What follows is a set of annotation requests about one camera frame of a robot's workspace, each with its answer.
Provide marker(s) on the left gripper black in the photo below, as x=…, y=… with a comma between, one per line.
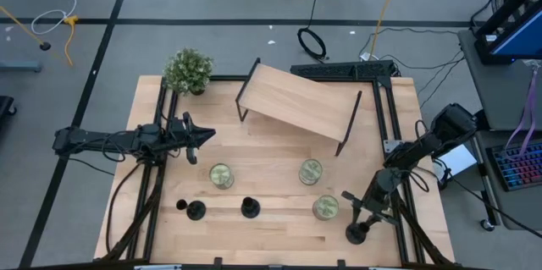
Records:
x=180, y=134

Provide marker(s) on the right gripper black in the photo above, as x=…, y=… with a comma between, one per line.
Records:
x=374, y=202

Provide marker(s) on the black candle stick holder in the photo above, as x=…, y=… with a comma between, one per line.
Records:
x=355, y=235
x=196, y=210
x=250, y=207

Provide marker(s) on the ribbed metal candle tin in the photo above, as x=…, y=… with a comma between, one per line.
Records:
x=221, y=175
x=310, y=172
x=325, y=207

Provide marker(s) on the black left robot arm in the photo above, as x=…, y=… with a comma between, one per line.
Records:
x=93, y=139

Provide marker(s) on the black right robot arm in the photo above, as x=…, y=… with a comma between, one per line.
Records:
x=423, y=145

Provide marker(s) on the green potted artificial plant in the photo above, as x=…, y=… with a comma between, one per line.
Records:
x=188, y=71

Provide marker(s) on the white box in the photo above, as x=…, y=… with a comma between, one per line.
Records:
x=457, y=159

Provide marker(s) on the wooden shelf with black legs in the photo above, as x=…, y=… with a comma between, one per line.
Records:
x=296, y=100

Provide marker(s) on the black desk caster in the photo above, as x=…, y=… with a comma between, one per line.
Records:
x=488, y=225

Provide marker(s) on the black perforated plate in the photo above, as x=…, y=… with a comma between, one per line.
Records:
x=339, y=69

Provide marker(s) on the white power plug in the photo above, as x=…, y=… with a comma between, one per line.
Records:
x=364, y=56

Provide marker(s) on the backlit rainbow keyboard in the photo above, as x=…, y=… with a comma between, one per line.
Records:
x=521, y=168

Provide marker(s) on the grey desk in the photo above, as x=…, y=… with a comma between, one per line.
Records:
x=499, y=92

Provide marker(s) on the purple ribbon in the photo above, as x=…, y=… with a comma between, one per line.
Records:
x=529, y=109

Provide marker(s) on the grey table foot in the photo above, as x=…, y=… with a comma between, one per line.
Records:
x=19, y=66

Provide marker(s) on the black wheeled base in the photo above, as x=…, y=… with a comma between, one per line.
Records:
x=6, y=105

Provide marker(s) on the black computer monitor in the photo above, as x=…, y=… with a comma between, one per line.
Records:
x=521, y=37

